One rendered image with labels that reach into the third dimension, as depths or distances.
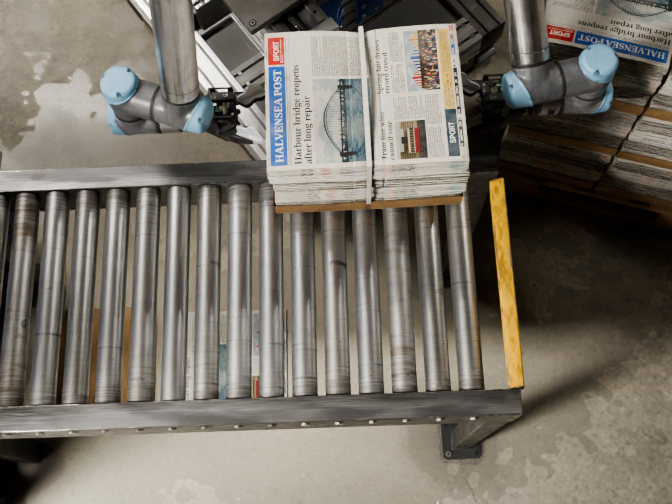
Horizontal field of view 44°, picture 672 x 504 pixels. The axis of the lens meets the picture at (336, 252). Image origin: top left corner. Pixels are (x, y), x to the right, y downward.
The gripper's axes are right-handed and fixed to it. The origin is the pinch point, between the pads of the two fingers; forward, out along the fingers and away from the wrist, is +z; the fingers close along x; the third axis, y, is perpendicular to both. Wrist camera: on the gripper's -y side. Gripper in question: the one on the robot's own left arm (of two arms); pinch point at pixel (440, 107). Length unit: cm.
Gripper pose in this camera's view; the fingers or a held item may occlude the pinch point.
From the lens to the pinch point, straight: 180.8
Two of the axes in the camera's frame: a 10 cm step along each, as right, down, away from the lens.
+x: 0.4, 9.5, -2.9
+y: -0.4, -2.9, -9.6
